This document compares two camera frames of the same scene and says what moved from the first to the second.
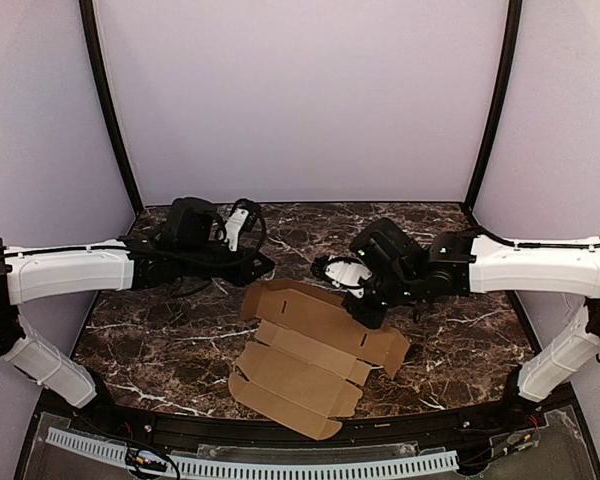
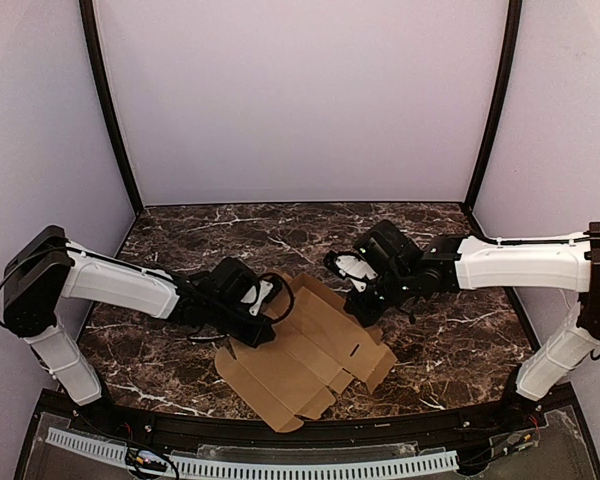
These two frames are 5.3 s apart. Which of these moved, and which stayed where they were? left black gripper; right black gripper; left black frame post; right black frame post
Moved: left black gripper
Stayed: right black frame post; left black frame post; right black gripper
